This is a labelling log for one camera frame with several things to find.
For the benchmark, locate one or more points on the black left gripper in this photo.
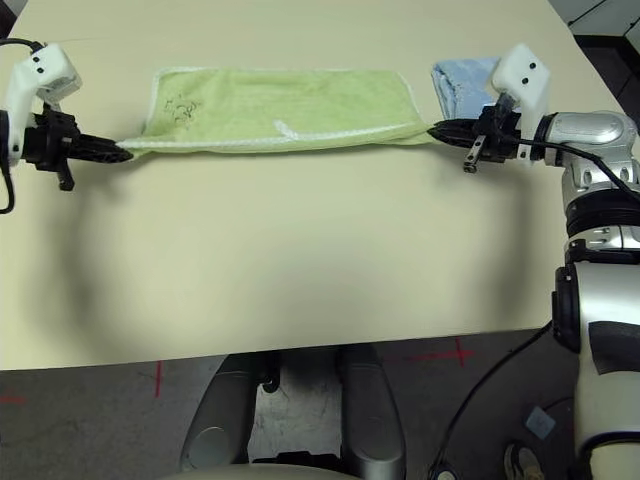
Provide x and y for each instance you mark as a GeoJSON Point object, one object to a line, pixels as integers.
{"type": "Point", "coordinates": [50, 140]}

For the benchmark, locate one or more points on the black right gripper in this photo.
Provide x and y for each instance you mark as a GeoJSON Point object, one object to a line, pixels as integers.
{"type": "Point", "coordinates": [500, 135]}

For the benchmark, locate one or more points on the green terry towel white trim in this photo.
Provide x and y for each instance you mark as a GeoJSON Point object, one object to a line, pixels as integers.
{"type": "Point", "coordinates": [300, 105]}

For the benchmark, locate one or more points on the folded light blue towel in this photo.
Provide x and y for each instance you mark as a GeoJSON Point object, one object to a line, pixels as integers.
{"type": "Point", "coordinates": [460, 80]}

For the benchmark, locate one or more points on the grey right robot leg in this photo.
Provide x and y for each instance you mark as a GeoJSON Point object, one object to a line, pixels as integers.
{"type": "Point", "coordinates": [370, 400]}

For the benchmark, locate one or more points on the grey robot leg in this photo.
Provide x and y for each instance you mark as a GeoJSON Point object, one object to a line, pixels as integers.
{"type": "Point", "coordinates": [225, 410]}
{"type": "Point", "coordinates": [370, 400]}

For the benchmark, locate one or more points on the grey left robot leg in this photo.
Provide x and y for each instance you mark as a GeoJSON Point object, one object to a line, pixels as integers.
{"type": "Point", "coordinates": [225, 410]}

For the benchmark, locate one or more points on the small blue square floor object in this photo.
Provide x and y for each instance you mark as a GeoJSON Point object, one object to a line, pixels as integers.
{"type": "Point", "coordinates": [540, 421]}

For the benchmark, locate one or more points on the shoe on floor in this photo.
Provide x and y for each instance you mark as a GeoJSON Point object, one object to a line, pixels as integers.
{"type": "Point", "coordinates": [522, 462]}

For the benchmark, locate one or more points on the beige robot torso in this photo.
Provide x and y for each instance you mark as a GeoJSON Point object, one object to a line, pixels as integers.
{"type": "Point", "coordinates": [265, 473]}

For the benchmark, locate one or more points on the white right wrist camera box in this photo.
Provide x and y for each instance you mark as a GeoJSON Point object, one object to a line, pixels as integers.
{"type": "Point", "coordinates": [525, 70]}

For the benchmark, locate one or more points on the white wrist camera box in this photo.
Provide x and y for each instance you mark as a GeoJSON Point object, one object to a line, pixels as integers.
{"type": "Point", "coordinates": [525, 70]}
{"type": "Point", "coordinates": [45, 67]}

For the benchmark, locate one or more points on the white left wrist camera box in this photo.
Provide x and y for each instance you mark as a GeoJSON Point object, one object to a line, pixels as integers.
{"type": "Point", "coordinates": [45, 67]}

